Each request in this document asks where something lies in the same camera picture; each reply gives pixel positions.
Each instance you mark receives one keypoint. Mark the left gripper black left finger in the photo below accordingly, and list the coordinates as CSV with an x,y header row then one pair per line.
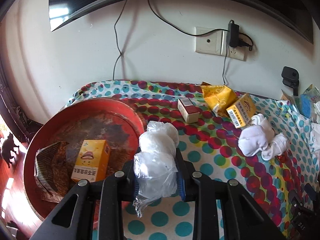
x,y
73,217

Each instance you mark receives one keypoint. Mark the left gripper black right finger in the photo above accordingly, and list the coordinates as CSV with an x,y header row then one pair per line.
x,y
242,216

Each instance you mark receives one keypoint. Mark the clear plastic bag bundle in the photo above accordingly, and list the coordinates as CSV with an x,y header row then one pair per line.
x,y
154,165

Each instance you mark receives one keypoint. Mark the white sock pair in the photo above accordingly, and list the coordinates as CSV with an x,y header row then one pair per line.
x,y
259,137

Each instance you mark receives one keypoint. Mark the yellow medicine box with barcode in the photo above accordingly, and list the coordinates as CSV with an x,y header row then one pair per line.
x,y
242,111

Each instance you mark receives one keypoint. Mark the red white cigarette box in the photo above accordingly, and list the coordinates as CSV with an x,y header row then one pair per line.
x,y
188,110

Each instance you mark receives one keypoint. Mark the yellow snack bag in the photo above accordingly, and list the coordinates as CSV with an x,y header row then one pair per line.
x,y
218,98

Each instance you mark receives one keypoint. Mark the yellow medicine box in tray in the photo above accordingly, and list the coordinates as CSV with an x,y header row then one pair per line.
x,y
92,161

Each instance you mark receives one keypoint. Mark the brown patterned snack bag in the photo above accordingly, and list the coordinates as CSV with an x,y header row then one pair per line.
x,y
51,172

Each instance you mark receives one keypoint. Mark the red round tray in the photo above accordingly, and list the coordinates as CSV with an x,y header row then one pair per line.
x,y
116,121

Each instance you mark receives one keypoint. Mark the colourful polka dot cloth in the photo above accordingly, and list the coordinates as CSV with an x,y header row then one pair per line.
x,y
211,144

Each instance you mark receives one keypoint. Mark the clear bag of medicines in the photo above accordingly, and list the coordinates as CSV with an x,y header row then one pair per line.
x,y
307,103

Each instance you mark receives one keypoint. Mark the black power adapter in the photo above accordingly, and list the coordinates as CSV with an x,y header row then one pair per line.
x,y
233,34

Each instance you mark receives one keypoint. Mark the black camera on stand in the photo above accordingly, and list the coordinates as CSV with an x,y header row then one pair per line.
x,y
291,79

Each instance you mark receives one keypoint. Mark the white wall socket plate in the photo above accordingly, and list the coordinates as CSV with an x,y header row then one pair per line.
x,y
215,44

